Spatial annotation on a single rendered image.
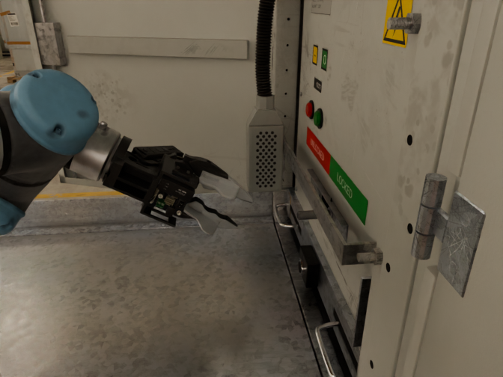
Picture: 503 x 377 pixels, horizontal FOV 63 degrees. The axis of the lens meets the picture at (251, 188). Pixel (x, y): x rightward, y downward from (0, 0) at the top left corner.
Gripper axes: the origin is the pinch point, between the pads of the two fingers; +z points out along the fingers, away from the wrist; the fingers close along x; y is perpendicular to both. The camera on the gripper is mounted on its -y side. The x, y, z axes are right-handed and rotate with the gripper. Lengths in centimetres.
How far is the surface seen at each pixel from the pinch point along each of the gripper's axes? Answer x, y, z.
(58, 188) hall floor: -149, -242, -54
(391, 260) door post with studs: 14.6, 31.0, 3.6
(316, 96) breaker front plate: 20.3, -11.9, 5.4
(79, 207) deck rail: -27.7, -28.3, -22.9
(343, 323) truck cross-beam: -2.6, 15.3, 17.1
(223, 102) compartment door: 6.4, -40.8, -3.8
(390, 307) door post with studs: 11.3, 32.2, 5.4
